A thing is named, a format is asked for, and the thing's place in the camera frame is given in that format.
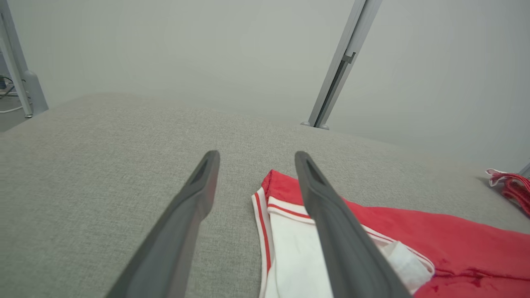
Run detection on red shirt with white sleeves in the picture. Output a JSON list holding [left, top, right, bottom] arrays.
[[251, 169, 530, 298]]

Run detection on red shorts with white stripe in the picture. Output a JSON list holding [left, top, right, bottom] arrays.
[[485, 168, 530, 218]]

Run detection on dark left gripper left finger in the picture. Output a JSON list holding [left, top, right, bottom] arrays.
[[105, 150, 221, 298]]

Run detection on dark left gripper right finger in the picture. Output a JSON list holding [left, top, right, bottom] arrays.
[[294, 151, 413, 298]]

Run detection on grey metal partition post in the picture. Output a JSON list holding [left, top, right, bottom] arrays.
[[0, 0, 34, 119], [307, 0, 383, 129]]

